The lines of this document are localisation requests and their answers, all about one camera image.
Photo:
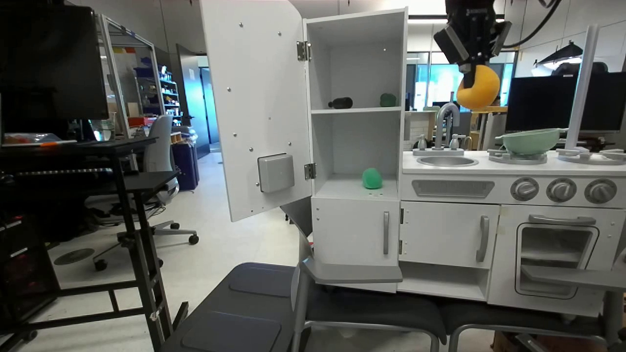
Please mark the mint green bowl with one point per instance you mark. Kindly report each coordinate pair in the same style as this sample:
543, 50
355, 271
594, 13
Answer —
531, 144

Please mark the toy oven door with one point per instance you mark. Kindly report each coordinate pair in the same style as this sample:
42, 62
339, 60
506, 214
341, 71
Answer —
531, 238

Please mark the grey stove knob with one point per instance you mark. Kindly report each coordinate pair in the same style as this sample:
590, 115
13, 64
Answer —
563, 191
602, 191
525, 189

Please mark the grey toy faucet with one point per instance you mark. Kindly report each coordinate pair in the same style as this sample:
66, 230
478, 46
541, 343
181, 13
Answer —
447, 142

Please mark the black object on shelf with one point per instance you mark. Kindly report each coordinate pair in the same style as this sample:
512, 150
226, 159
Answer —
341, 105

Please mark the green plushie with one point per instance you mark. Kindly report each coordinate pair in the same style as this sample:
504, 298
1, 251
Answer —
373, 179

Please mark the black monitor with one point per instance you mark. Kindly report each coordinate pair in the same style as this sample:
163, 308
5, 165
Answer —
52, 77

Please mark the lower left cabinet door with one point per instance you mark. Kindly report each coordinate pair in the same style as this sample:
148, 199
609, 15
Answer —
355, 232

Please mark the grey door handle block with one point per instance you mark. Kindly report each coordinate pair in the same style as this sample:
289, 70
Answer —
277, 173

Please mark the grey stove knob middle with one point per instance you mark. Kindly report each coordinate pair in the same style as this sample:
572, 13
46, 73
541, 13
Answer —
563, 191

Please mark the yellow plushie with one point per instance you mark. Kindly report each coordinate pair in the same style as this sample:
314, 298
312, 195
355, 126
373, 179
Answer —
484, 91

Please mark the grey toy sink basin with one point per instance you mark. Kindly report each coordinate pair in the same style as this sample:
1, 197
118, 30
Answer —
445, 161

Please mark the white top cabinet door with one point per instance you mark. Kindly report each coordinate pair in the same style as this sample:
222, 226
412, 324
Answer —
261, 97

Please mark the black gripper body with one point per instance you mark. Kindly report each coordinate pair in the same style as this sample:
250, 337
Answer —
473, 34

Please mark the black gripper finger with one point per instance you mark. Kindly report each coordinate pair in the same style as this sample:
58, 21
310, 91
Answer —
469, 75

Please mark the grey folding chair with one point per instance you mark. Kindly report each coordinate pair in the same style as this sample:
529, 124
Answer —
263, 308

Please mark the grey stove knob left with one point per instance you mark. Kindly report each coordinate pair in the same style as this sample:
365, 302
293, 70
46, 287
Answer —
525, 189

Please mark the lower middle cabinet door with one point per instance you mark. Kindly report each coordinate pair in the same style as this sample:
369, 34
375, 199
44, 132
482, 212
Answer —
459, 236

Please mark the grey stove knob right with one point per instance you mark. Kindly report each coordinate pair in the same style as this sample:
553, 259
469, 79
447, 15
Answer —
602, 191

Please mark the green object on shelf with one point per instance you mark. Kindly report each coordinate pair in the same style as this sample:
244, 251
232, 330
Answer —
388, 101

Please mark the white toy kitchen cabinet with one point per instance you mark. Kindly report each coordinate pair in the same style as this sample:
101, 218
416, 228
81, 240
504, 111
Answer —
361, 58

